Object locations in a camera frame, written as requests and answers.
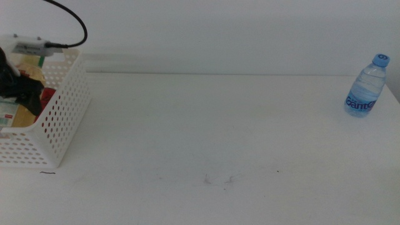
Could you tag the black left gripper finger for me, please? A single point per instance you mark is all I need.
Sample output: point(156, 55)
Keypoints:
point(32, 92)

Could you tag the red soda can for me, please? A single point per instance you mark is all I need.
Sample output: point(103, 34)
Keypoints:
point(48, 95)

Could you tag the yellow juice bottle white cap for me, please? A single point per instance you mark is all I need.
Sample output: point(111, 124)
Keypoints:
point(24, 117)

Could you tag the clear water bottle blue cap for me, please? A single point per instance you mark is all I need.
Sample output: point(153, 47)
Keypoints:
point(364, 90)

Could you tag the white perforated plastic basket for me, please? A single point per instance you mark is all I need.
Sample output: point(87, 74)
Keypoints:
point(62, 125)

